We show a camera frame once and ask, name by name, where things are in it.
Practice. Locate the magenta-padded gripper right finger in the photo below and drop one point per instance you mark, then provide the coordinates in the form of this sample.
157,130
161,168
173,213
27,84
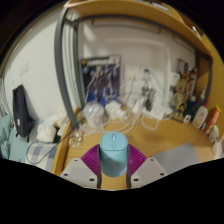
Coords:
149,170

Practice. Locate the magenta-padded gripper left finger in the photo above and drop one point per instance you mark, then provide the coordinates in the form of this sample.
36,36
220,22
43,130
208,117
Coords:
77,171

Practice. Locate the light blue computer mouse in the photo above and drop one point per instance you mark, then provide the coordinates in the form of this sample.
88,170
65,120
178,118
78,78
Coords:
114,153

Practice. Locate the clear snack bag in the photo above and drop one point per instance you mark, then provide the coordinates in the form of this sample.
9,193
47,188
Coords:
76,137

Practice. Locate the checked bedding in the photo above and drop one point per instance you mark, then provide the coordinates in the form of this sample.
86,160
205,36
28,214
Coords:
36,150

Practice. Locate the crumpled white plastic bag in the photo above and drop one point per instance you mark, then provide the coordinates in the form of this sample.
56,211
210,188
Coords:
46,131

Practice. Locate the white power strip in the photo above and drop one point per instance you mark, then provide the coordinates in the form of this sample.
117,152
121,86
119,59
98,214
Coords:
156,114

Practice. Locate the clear-domed white container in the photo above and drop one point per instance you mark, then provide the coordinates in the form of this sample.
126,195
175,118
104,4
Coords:
93,113

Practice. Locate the white multi-port charger block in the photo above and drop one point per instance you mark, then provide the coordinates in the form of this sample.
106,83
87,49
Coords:
115,110

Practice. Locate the white red-capped lotion bottle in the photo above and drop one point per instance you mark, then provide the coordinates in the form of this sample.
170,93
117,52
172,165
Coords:
200,116

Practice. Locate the white printed mug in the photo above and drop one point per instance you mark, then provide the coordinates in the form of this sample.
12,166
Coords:
214,133

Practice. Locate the brown tree creature figurine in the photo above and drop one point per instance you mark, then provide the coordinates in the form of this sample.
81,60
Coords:
183,93

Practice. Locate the white blue spray bottle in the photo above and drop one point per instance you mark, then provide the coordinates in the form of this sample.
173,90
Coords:
203,98

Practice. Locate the robot model kit box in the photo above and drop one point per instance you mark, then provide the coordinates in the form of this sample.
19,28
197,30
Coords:
100,80

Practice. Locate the wooden shelf unit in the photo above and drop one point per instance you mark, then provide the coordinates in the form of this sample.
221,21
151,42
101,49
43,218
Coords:
133,10

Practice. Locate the white wall socket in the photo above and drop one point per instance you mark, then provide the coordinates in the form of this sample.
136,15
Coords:
146,73
132,72

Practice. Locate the grey metal frame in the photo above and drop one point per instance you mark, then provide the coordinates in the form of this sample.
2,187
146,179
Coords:
60,66

